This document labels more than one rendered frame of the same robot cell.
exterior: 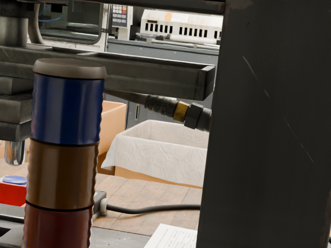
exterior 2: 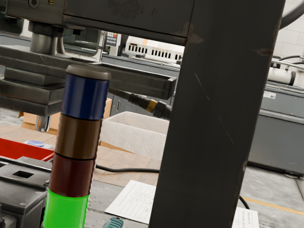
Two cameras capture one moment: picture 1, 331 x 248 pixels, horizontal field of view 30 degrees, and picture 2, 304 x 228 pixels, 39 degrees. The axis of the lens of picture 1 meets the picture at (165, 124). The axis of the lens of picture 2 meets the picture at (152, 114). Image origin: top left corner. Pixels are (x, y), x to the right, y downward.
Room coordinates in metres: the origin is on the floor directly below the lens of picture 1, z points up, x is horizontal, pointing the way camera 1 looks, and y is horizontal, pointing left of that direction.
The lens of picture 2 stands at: (-0.04, 0.01, 1.23)
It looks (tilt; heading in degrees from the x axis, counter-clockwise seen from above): 9 degrees down; 358
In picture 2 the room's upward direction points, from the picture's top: 11 degrees clockwise
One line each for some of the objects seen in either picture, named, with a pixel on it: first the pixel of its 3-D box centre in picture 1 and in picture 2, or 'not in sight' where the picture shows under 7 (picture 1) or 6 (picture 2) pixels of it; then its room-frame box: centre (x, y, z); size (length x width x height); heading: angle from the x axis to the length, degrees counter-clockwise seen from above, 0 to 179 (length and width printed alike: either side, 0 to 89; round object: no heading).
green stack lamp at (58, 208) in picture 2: not in sight; (66, 207); (0.33, 0.05, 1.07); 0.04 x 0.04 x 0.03
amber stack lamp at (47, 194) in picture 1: (62, 169); (78, 134); (0.33, 0.05, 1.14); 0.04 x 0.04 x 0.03
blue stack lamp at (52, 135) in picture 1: (67, 106); (85, 95); (0.33, 0.05, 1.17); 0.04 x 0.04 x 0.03
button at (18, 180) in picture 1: (15, 183); (35, 145); (0.98, 0.24, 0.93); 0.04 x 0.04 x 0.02
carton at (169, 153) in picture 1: (177, 180); (142, 154); (3.07, -0.09, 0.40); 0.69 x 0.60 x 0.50; 166
